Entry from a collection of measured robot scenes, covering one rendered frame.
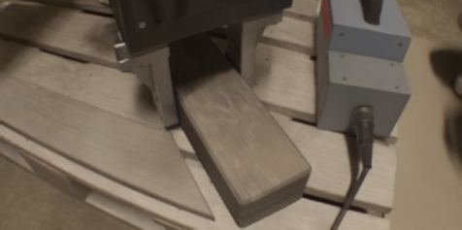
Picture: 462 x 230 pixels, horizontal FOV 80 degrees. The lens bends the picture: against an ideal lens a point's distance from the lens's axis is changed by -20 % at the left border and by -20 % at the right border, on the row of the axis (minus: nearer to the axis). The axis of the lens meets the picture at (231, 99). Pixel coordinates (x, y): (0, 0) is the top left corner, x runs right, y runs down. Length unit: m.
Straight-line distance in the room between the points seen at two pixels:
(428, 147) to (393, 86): 0.33
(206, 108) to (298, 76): 0.25
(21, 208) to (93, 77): 0.33
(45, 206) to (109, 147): 0.26
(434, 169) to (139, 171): 0.62
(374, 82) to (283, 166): 0.20
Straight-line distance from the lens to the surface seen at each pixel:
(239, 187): 0.41
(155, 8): 0.36
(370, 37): 0.55
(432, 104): 0.95
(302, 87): 0.65
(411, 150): 0.81
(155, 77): 0.47
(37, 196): 0.77
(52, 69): 0.79
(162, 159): 0.51
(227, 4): 0.39
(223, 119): 0.47
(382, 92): 0.53
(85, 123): 0.60
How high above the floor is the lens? 0.59
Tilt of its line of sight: 47 degrees down
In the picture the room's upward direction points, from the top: straight up
